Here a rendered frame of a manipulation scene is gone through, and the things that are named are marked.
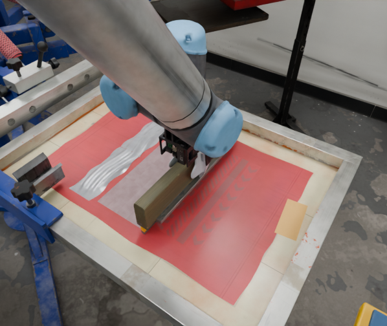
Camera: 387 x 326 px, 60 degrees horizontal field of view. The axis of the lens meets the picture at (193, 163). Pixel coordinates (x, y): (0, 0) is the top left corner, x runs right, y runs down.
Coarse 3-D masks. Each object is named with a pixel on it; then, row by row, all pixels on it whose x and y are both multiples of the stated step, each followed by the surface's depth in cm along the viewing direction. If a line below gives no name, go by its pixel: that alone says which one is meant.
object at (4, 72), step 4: (4, 68) 105; (0, 72) 103; (4, 72) 103; (8, 72) 103; (0, 76) 103; (4, 76) 102; (0, 80) 104; (0, 84) 106; (4, 84) 104; (32, 88) 97; (24, 92) 100
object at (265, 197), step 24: (120, 120) 101; (144, 120) 101; (120, 144) 93; (240, 144) 93; (168, 168) 87; (264, 168) 87; (288, 168) 87; (264, 192) 81; (288, 192) 81; (264, 216) 76
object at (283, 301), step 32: (96, 96) 103; (32, 128) 92; (64, 128) 98; (256, 128) 94; (288, 128) 92; (0, 160) 84; (320, 160) 88; (352, 160) 84; (64, 224) 70; (320, 224) 70; (96, 256) 65; (128, 288) 63; (160, 288) 61; (288, 288) 61; (192, 320) 57
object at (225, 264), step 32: (64, 160) 89; (96, 160) 89; (64, 192) 81; (128, 192) 81; (128, 224) 75; (224, 224) 75; (256, 224) 75; (160, 256) 69; (192, 256) 69; (224, 256) 69; (256, 256) 69; (224, 288) 65
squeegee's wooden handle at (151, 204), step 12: (180, 168) 73; (192, 168) 77; (168, 180) 71; (180, 180) 74; (156, 192) 68; (168, 192) 71; (180, 192) 77; (144, 204) 66; (156, 204) 69; (168, 204) 74; (144, 216) 67; (156, 216) 71; (144, 228) 71
